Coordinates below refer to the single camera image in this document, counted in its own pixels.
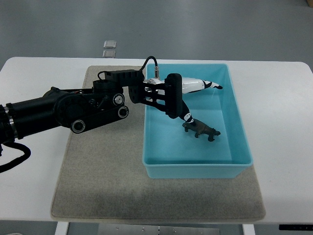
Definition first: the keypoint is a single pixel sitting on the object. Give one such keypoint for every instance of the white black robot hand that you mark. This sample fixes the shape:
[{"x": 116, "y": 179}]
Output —
[{"x": 175, "y": 87}]

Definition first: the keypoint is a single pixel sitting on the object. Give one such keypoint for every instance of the brown toy hippo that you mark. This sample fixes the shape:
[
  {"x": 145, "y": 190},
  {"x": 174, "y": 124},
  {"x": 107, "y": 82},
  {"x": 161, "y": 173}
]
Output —
[{"x": 201, "y": 128}]

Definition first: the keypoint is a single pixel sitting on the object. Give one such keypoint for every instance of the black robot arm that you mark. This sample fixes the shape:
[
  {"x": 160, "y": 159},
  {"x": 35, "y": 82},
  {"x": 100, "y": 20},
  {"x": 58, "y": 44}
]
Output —
[{"x": 78, "y": 110}]

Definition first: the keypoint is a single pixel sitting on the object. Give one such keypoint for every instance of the blue plastic box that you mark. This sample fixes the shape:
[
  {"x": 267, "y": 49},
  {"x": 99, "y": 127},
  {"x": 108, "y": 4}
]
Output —
[{"x": 169, "y": 152}]

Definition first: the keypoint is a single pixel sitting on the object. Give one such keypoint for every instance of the lower floor socket plate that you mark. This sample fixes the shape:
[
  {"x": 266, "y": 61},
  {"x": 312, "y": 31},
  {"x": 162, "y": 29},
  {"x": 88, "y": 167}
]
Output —
[{"x": 109, "y": 53}]

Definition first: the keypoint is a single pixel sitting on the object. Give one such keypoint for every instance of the floor socket plate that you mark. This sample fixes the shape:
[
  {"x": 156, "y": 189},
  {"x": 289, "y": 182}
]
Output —
[
  {"x": 109, "y": 53},
  {"x": 110, "y": 44}
]

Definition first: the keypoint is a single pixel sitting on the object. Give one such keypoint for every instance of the upper floor socket plate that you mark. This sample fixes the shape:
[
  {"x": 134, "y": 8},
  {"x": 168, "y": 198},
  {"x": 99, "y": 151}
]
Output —
[{"x": 110, "y": 44}]

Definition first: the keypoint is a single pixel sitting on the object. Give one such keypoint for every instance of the grey felt mat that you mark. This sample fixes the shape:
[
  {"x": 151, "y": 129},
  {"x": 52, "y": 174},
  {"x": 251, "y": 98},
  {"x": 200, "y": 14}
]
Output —
[{"x": 103, "y": 178}]

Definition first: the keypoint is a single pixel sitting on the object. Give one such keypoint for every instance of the metal table crossbar plate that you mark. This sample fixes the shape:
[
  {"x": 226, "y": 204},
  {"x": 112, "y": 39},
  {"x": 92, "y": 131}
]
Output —
[{"x": 124, "y": 229}]

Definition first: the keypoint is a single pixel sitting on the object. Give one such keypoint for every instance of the right white table leg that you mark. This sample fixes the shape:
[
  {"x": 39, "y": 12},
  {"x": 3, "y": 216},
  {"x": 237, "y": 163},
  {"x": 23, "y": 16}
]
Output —
[{"x": 248, "y": 229}]

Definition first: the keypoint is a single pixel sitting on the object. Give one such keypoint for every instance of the white table leg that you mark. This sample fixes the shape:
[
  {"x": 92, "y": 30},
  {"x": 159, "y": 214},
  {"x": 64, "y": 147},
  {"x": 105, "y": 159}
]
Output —
[
  {"x": 62, "y": 228},
  {"x": 248, "y": 229}
]

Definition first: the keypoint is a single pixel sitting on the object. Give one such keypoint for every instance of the left white table leg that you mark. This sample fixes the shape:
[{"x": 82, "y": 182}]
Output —
[{"x": 62, "y": 228}]

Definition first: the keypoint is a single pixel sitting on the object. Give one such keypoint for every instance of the black table control panel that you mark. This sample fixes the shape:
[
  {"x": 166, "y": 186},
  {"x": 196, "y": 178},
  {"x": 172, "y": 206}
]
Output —
[{"x": 296, "y": 227}]

